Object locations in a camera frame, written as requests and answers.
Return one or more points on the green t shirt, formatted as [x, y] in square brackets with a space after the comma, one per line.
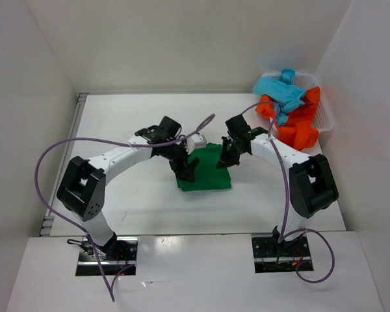
[207, 176]

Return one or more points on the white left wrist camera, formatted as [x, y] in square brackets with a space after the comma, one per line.
[196, 141]

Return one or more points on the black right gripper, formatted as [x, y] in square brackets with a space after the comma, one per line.
[225, 159]

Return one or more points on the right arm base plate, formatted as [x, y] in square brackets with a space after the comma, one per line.
[270, 257]

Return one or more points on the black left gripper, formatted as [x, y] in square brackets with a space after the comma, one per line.
[181, 171]

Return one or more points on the light blue t shirt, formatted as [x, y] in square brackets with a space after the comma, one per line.
[283, 92]

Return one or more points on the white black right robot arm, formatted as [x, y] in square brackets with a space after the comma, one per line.
[308, 180]

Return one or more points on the orange t shirt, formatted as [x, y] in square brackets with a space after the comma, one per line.
[298, 132]

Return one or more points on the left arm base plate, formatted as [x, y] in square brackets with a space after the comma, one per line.
[123, 260]

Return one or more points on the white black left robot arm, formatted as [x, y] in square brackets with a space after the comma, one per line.
[82, 189]

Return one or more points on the white plastic basket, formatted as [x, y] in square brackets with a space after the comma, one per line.
[323, 120]

